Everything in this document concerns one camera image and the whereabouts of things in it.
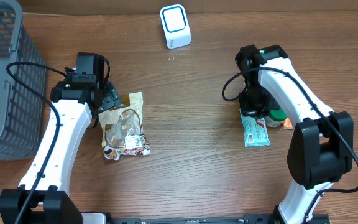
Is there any red white snack packet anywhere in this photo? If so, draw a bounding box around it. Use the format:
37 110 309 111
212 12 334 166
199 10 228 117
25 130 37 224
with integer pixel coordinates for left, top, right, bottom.
256 118 265 128

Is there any green lid jar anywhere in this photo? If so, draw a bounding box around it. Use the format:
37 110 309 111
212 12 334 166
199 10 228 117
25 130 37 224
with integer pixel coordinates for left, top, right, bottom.
265 108 287 128

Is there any teal tissue pack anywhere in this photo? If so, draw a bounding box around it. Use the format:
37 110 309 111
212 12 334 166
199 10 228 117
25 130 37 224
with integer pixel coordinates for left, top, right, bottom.
241 115 270 147

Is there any beige brown snack pouch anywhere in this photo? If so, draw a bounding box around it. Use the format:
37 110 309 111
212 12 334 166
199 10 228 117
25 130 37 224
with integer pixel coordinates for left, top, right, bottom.
99 92 151 161

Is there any orange Kleenex tissue pack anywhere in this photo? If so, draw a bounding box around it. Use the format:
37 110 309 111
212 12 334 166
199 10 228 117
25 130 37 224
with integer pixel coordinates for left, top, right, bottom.
282 118 293 130

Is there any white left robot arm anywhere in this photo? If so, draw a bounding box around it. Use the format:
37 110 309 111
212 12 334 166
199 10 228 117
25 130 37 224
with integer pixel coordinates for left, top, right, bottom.
0 52 119 223

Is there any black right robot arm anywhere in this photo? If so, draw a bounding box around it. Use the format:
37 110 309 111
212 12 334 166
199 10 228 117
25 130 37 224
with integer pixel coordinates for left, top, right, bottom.
235 45 354 223

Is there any white barcode scanner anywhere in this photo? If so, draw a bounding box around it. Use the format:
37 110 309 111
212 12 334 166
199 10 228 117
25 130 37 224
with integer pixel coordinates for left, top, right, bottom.
160 4 191 49

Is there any grey plastic mesh basket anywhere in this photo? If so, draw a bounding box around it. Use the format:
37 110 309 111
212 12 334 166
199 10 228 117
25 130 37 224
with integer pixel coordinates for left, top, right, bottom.
0 0 47 160

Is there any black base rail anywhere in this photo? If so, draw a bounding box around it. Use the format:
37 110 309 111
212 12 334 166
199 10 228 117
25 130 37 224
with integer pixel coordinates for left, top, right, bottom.
82 212 331 224

